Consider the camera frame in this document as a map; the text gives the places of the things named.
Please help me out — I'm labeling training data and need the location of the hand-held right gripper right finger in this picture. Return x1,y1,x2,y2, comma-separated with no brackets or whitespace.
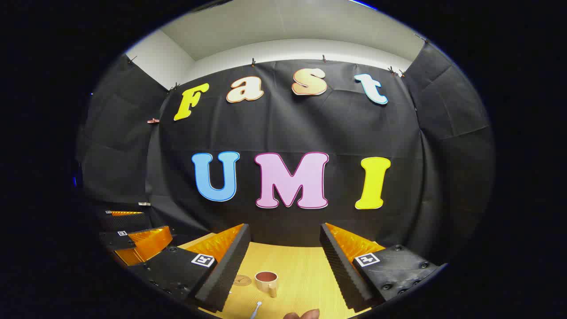
319,223,447,312

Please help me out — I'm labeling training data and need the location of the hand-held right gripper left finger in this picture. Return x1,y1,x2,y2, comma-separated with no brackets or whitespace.
128,224,251,313

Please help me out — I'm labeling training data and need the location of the beige cup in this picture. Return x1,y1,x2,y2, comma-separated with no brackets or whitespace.
255,271,279,298

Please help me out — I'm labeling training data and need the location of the white toothpaste tube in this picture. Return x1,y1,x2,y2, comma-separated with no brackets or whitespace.
283,308,321,319

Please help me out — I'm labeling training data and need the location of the wooden desktop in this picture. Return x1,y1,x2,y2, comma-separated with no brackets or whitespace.
177,233,373,319

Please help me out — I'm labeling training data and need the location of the black backdrop cloth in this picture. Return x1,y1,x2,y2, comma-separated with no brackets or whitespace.
75,42,495,266

